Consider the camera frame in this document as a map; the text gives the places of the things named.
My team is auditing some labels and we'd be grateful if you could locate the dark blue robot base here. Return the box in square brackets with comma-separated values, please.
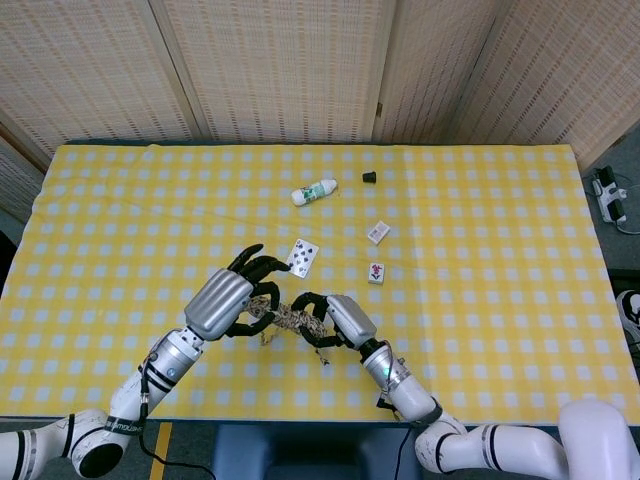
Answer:
[212, 424, 424, 480]

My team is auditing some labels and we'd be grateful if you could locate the white power strip cable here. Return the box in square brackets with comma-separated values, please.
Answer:
[612, 169, 640, 236]

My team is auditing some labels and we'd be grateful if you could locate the yellow floor tape strip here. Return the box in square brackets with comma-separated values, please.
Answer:
[148, 422, 174, 480]

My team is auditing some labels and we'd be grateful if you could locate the nine of spades card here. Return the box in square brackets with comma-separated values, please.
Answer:
[286, 238, 321, 279]

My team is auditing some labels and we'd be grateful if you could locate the beige speckled braided rope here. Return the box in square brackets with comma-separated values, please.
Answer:
[244, 295, 336, 367]

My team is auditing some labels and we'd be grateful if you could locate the woven folding screen panel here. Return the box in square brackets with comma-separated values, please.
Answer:
[0, 122, 47, 224]
[449, 0, 640, 171]
[148, 0, 400, 145]
[0, 0, 209, 161]
[372, 0, 502, 145]

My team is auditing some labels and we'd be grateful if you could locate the white bottle green label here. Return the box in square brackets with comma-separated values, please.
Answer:
[291, 178, 339, 207]

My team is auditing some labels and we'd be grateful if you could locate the yellow checkered tablecloth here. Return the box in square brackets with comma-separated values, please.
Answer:
[0, 142, 632, 427]

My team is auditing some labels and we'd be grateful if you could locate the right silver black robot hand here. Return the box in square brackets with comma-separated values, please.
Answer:
[291, 292, 379, 351]

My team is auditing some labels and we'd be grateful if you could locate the white power strip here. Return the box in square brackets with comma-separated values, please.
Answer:
[592, 167, 629, 224]

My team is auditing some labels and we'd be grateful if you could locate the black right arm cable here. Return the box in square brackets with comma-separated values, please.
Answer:
[377, 387, 417, 480]

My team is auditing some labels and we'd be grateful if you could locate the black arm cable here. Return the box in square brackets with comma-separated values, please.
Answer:
[137, 364, 216, 480]
[377, 387, 417, 480]

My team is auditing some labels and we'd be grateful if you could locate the white mahjong tile upper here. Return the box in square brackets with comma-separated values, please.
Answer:
[366, 220, 391, 246]

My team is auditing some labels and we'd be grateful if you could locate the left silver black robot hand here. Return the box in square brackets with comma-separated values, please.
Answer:
[183, 243, 292, 342]

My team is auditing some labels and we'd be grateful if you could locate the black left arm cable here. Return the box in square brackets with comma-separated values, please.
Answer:
[137, 364, 216, 480]

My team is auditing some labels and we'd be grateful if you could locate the white black shoe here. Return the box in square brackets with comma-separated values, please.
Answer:
[615, 289, 640, 349]

